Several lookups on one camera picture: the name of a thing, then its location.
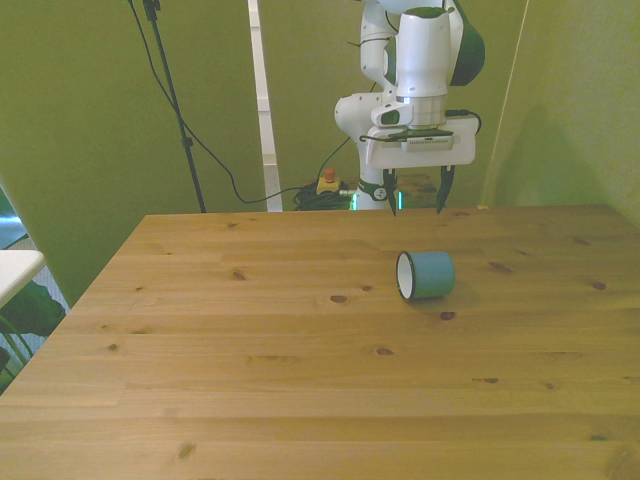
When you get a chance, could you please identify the white vertical post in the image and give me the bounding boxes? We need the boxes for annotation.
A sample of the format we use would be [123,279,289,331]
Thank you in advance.
[247,0,284,213]

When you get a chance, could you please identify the coiled black cable bundle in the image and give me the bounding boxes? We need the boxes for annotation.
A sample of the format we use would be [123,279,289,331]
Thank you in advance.
[291,181,359,212]

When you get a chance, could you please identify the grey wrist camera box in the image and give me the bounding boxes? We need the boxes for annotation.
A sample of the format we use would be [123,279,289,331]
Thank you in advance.
[399,127,457,153]

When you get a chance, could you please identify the blue enamel mug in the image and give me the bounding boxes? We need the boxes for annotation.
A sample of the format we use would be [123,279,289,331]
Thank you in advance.
[396,250,457,303]

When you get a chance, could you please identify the long black cable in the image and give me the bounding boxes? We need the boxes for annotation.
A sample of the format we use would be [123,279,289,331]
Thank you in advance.
[126,0,352,205]

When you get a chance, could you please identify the white side table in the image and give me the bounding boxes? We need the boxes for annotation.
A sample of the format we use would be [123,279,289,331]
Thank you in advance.
[0,249,47,307]

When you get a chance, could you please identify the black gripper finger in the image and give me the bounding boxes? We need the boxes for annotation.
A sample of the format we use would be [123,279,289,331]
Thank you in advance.
[435,166,456,216]
[383,168,399,218]

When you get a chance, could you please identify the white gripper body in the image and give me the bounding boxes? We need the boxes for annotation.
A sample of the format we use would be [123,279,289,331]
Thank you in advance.
[363,117,478,169]

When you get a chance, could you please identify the yellow emergency stop button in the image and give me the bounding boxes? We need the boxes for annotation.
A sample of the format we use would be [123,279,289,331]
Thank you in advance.
[316,168,343,197]

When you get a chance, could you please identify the black tripod stand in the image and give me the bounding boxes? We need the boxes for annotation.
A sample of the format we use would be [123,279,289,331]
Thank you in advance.
[141,0,208,214]

